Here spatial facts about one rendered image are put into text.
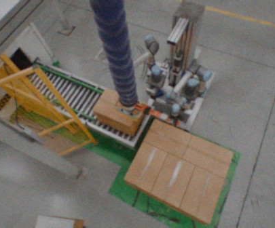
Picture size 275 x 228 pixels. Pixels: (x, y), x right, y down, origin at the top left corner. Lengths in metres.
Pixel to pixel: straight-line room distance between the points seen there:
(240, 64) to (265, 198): 2.45
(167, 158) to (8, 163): 2.75
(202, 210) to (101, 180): 1.60
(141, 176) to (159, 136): 0.62
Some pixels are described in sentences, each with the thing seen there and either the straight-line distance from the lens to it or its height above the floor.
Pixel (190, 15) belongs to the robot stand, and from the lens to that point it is 2.42.
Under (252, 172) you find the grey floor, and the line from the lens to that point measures 3.94.
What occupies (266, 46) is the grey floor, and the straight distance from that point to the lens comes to 5.30.
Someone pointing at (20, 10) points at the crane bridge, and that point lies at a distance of 1.07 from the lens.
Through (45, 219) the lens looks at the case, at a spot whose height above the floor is 1.02.
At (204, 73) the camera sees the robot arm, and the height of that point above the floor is 1.67.
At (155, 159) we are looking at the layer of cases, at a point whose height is 0.54.
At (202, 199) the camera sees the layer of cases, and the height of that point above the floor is 0.54.
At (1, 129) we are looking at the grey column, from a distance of 2.09.
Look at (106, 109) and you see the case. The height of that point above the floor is 0.95.
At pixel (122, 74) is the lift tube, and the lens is 2.04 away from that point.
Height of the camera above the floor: 3.59
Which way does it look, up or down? 64 degrees down
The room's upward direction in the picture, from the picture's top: 11 degrees counter-clockwise
